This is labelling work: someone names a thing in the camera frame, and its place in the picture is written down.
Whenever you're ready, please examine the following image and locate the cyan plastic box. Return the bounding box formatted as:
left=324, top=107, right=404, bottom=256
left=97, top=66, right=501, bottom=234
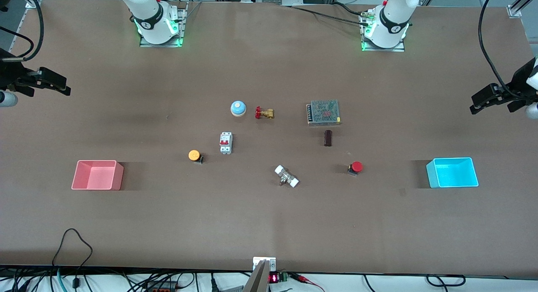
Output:
left=426, top=157, right=480, bottom=189

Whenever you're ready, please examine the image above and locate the pink plastic box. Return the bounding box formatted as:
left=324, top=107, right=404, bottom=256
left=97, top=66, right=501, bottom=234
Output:
left=71, top=160, right=124, bottom=191

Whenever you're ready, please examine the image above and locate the metal mesh power supply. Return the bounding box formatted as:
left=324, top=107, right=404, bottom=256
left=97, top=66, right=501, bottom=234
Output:
left=306, top=100, right=342, bottom=126

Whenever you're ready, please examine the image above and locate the white circuit breaker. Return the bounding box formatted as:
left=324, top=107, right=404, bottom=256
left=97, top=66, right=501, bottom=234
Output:
left=219, top=132, right=233, bottom=155

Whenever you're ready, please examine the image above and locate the white pipe valve fitting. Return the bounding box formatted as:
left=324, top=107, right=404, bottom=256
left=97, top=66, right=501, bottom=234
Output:
left=274, top=165, right=300, bottom=188

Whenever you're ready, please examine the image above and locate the black power strip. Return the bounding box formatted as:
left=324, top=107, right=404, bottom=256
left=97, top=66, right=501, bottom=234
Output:
left=143, top=281, right=179, bottom=292

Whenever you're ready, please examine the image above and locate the red clip lead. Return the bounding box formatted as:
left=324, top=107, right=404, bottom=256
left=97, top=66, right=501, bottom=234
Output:
left=292, top=274, right=326, bottom=292

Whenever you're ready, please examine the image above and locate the grey aluminium pole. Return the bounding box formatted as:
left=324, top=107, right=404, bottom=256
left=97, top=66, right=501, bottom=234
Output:
left=243, top=260, right=270, bottom=292

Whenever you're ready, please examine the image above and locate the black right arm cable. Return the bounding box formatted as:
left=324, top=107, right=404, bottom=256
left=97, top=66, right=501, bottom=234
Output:
left=0, top=0, right=45, bottom=62

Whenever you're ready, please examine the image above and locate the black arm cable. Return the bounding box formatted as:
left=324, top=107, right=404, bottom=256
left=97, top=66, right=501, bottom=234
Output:
left=478, top=0, right=530, bottom=100
left=0, top=0, right=45, bottom=62

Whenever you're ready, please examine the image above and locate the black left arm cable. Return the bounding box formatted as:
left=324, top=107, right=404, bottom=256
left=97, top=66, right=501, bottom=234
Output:
left=478, top=0, right=530, bottom=100

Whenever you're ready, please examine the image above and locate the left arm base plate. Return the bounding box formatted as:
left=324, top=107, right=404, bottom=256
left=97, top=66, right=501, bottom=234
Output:
left=361, top=13, right=406, bottom=53

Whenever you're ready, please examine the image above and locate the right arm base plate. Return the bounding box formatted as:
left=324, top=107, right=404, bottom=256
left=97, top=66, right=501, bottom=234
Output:
left=140, top=2, right=186, bottom=48

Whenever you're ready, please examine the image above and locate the black coiled cable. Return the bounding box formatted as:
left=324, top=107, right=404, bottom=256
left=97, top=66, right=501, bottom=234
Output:
left=426, top=274, right=466, bottom=287

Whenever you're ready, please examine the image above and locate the black cable on table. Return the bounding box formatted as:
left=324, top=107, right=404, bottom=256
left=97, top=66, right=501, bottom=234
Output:
left=290, top=5, right=370, bottom=26

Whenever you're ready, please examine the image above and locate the thin black looped cable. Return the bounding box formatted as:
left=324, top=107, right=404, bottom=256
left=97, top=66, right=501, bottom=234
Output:
left=51, top=228, right=94, bottom=289

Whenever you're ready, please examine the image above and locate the white mounting bracket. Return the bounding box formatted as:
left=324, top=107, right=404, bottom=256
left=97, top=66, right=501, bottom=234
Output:
left=253, top=257, right=277, bottom=272

